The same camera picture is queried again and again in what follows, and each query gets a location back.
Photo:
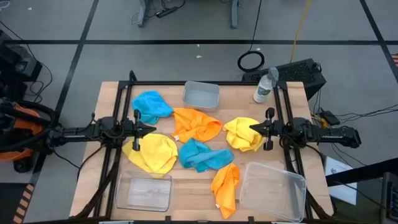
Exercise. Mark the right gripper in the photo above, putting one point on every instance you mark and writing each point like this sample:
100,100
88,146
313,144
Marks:
270,113

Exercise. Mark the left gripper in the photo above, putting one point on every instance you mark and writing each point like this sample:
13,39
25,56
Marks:
137,115

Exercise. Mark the yellow microfiber towel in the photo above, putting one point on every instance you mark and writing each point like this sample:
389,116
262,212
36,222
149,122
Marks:
242,133
155,152

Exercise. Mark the blue microfiber towel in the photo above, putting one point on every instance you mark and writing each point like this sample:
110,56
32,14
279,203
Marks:
150,104
199,155

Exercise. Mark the orange microfiber towel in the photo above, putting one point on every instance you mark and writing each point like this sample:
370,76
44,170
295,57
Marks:
194,124
225,189

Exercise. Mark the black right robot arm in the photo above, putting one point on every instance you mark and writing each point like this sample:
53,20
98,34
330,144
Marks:
335,137

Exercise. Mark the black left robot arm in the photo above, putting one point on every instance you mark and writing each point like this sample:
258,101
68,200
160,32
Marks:
74,133

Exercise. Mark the white spray bottle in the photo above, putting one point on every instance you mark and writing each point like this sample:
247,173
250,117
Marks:
262,90

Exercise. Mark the large clear plastic bin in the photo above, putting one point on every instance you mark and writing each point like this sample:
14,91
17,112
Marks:
273,189

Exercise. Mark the small clear plastic bin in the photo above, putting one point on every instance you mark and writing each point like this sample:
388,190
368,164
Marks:
146,193

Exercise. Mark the black perforated computer case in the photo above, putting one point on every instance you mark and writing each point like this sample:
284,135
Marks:
295,73

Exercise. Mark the black power adapter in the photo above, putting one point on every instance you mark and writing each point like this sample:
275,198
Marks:
330,117

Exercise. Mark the white paper sheet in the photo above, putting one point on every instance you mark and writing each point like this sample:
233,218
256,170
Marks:
337,168

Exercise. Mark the black table edge bar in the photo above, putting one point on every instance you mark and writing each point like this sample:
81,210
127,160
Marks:
367,172

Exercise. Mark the grey desk leg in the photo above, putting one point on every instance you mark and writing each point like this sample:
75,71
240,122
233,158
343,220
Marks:
143,14
235,14

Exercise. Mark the black power strip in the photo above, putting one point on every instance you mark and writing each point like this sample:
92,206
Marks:
166,12

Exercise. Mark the orange black shop vacuum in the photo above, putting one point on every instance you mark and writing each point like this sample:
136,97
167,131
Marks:
23,124

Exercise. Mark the black equipment box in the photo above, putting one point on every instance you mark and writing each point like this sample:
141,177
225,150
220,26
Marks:
15,62

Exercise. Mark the grey equipment cabinet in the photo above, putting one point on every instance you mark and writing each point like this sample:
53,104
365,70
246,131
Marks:
390,199

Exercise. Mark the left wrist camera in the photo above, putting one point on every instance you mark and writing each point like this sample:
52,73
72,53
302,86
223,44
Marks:
127,129

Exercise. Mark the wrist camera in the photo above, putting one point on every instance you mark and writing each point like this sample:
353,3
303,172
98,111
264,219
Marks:
280,129
127,129

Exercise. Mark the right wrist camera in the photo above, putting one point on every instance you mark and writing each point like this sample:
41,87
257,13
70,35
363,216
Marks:
280,129

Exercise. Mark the black aluminium table frame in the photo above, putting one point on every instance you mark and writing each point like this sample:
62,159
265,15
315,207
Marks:
155,83

